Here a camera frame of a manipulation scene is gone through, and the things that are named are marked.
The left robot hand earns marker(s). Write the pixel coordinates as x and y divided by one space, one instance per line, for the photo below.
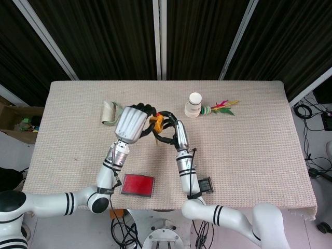
129 124

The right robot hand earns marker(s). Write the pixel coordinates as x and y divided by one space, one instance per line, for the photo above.
181 135

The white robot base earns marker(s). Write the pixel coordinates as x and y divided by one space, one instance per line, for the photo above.
163 233

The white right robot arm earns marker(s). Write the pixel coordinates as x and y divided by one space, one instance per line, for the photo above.
186 176

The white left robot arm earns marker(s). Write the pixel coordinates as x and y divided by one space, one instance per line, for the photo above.
52 205

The colourful feather shuttlecock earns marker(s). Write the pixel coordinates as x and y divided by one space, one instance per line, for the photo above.
206 110

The grey date stamp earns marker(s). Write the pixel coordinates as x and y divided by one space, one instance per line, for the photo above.
206 185

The red ink pad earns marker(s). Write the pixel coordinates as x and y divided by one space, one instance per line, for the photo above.
137 185

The beige woven tablecloth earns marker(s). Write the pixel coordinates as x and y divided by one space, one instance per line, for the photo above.
246 155

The dark pleated curtain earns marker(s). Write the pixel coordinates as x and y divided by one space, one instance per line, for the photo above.
111 39

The brown cardboard box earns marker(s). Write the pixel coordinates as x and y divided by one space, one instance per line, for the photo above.
10 111

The black bag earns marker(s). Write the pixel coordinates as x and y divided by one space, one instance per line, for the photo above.
7 179

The black electronics box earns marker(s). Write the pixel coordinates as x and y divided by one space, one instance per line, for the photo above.
327 120

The white upright frame post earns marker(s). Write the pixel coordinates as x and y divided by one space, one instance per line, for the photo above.
160 39

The white slanted frame post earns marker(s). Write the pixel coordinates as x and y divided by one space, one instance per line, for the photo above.
49 41
237 39

